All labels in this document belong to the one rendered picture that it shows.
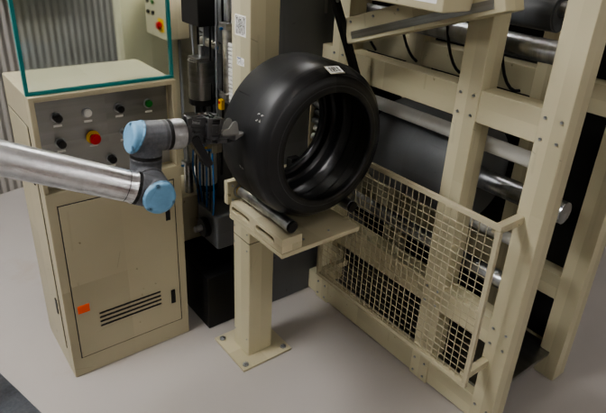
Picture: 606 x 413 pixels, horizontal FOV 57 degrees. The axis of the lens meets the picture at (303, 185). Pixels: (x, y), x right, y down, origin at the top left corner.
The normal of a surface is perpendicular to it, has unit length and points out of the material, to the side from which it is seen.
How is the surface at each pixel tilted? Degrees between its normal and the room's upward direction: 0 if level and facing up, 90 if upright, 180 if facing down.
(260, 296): 90
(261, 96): 48
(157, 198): 89
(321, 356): 0
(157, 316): 90
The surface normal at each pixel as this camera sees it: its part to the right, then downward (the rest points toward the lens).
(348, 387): 0.04, -0.90
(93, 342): 0.61, 0.37
